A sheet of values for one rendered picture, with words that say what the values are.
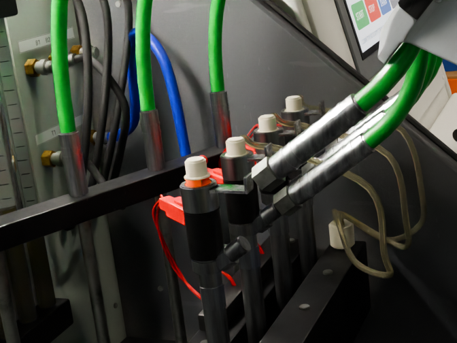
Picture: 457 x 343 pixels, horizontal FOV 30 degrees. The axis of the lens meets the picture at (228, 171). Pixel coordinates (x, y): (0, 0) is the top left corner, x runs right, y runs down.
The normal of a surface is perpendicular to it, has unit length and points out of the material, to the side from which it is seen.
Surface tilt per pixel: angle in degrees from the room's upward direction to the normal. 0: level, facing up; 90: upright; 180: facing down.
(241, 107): 90
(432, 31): 101
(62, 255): 90
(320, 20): 76
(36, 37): 90
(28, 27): 90
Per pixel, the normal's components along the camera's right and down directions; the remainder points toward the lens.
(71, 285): 0.92, 0.00
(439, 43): -0.49, 0.46
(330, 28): 0.87, -0.23
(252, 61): -0.37, 0.29
